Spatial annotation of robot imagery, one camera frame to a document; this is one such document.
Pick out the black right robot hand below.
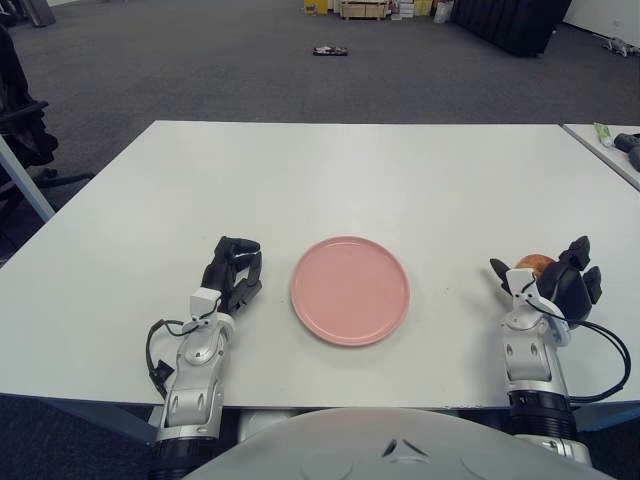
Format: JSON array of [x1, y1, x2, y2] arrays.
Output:
[[489, 234, 603, 331]]

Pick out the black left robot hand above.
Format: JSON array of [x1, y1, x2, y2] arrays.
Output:
[[201, 235, 264, 316]]

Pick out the red yellow apple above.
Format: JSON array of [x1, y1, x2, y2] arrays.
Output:
[[514, 253, 557, 275]]

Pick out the pink round plate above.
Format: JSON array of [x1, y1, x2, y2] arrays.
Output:
[[290, 235, 411, 348]]

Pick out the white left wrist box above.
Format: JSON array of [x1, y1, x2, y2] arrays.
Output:
[[189, 288, 221, 321]]

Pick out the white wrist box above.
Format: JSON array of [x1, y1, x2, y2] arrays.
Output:
[[189, 288, 221, 321], [504, 268, 541, 301]]

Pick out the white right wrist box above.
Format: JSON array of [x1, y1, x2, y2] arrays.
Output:
[[504, 268, 541, 301]]

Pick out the grey robot torso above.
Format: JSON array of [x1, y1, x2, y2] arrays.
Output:
[[182, 407, 616, 480]]

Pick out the blue table leg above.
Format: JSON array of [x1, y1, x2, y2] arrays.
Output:
[[0, 134, 56, 224]]

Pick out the grey robot dog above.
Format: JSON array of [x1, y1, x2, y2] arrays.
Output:
[[601, 37, 640, 58]]

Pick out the black office chair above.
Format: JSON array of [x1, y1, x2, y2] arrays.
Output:
[[0, 24, 96, 201]]

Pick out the black curtain partition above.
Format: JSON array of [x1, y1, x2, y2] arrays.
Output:
[[451, 0, 574, 58]]

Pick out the wooden crate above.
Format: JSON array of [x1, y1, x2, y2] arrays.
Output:
[[340, 0, 390, 21]]

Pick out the stacked cardboard boxes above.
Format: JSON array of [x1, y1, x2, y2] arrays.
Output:
[[389, 0, 434, 21]]

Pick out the grey floor bin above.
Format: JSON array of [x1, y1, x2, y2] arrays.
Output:
[[27, 0, 57, 26]]

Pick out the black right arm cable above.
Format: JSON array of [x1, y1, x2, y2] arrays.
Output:
[[564, 319, 631, 404]]

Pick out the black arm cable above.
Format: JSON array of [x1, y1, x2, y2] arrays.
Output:
[[145, 319, 201, 401], [564, 319, 631, 404]]

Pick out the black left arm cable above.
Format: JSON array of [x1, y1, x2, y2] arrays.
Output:
[[145, 319, 201, 401]]

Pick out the blue table frame beam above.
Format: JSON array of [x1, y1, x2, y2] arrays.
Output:
[[569, 399, 640, 431], [0, 393, 159, 446]]

